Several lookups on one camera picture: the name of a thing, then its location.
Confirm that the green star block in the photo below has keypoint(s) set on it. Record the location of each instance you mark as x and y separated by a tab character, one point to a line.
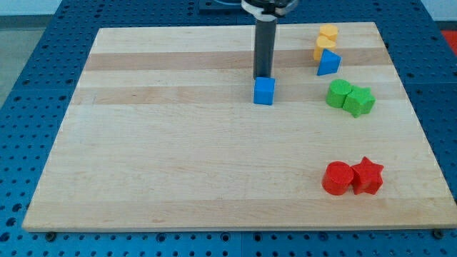
359	101

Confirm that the red cylinder block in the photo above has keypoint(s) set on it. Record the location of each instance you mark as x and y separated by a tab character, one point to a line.
337	178

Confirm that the blue triangle block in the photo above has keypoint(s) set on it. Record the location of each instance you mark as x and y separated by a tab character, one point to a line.
329	63

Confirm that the yellow hexagon block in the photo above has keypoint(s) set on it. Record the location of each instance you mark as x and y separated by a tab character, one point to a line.
330	31

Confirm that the yellow heart block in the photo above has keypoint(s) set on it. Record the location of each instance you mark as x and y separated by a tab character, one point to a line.
322	43

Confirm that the red star block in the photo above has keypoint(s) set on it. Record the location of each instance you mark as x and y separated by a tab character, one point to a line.
367	177

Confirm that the green cylinder block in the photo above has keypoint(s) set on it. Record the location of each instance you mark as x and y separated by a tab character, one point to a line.
338	90

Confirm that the wooden board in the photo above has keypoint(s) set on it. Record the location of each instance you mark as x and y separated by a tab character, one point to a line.
162	134

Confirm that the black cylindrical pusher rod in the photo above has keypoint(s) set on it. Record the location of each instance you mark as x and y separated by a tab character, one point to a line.
264	40

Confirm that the blue cube block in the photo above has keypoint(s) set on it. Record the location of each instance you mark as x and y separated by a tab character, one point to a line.
263	92

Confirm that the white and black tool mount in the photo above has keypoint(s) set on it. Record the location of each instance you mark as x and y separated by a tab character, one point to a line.
268	10

